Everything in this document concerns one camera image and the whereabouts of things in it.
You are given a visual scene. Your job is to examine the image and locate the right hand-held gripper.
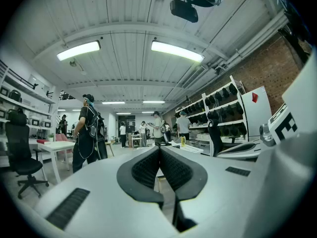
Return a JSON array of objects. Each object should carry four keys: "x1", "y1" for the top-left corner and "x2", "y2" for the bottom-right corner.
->
[{"x1": 217, "y1": 48, "x2": 317, "y2": 161}]

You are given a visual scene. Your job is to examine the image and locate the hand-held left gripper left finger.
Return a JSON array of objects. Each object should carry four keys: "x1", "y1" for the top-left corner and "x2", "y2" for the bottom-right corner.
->
[{"x1": 34, "y1": 146, "x2": 181, "y2": 238}]

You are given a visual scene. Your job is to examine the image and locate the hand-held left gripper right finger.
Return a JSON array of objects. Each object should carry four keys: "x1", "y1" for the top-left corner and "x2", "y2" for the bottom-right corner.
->
[{"x1": 159, "y1": 146, "x2": 259, "y2": 238}]

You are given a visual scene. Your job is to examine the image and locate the black office chair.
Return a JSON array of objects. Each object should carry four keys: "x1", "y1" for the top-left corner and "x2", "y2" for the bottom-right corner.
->
[
  {"x1": 5, "y1": 110, "x2": 50, "y2": 200},
  {"x1": 207, "y1": 119, "x2": 238, "y2": 158}
]

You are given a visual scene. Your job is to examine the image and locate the white table with black tape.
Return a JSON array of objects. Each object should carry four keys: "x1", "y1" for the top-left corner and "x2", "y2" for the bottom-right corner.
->
[{"x1": 148, "y1": 142, "x2": 204, "y2": 156}]

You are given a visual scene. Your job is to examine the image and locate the white storage rack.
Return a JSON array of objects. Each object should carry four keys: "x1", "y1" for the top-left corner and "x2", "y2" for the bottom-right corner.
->
[{"x1": 174, "y1": 75, "x2": 249, "y2": 156}]

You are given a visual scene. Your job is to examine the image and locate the small wooden side table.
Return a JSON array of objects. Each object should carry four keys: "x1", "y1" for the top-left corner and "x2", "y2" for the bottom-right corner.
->
[{"x1": 105, "y1": 140, "x2": 115, "y2": 157}]

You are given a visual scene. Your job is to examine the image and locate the row of black helmets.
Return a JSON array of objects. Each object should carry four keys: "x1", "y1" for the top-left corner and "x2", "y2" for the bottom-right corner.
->
[{"x1": 176, "y1": 82, "x2": 248, "y2": 136}]

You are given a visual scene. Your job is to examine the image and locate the ceiling air vent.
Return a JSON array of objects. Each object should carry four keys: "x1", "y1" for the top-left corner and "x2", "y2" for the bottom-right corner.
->
[{"x1": 182, "y1": 65, "x2": 208, "y2": 89}]

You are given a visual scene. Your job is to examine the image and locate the pink chair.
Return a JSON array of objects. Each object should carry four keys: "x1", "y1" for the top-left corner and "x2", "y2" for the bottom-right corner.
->
[{"x1": 55, "y1": 133, "x2": 75, "y2": 156}]

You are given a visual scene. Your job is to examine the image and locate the white desk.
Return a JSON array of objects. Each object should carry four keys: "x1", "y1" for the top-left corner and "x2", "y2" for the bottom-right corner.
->
[{"x1": 37, "y1": 140, "x2": 76, "y2": 183}]

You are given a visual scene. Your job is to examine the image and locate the black loft railing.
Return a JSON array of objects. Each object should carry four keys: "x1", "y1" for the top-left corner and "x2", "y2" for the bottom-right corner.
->
[{"x1": 58, "y1": 90, "x2": 76, "y2": 101}]

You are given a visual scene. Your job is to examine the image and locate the white ceiling pipes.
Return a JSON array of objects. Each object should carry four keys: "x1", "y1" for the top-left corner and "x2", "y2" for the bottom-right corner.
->
[{"x1": 208, "y1": 10, "x2": 289, "y2": 72}]

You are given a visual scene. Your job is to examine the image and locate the long ceiling light panel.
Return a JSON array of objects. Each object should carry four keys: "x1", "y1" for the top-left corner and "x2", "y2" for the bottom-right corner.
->
[
  {"x1": 151, "y1": 40, "x2": 206, "y2": 63},
  {"x1": 56, "y1": 40, "x2": 101, "y2": 61}
]

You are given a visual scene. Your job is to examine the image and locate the white wall shelf unit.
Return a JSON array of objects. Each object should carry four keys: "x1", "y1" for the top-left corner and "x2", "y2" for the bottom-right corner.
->
[{"x1": 0, "y1": 58, "x2": 58, "y2": 133}]

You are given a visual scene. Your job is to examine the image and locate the black head-mounted camera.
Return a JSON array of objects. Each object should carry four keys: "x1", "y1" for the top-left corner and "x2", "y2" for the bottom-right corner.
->
[{"x1": 169, "y1": 0, "x2": 199, "y2": 23}]

